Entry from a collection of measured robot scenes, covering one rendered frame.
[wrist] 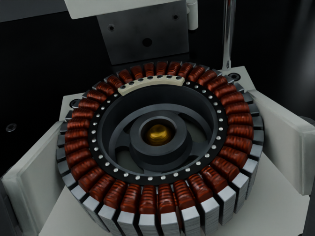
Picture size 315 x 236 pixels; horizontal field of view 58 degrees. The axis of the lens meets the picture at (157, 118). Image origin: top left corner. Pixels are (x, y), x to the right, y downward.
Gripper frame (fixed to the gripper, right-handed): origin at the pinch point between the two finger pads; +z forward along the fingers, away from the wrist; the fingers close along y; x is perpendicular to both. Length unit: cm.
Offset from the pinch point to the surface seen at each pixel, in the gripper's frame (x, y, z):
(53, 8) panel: 10.1, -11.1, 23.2
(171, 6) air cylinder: 7.3, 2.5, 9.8
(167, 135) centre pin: 0.2, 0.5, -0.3
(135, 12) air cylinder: 7.4, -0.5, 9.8
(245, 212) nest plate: -3.9, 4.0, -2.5
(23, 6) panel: 10.9, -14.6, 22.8
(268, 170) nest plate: -2.8, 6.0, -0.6
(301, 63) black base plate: 1.1, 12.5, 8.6
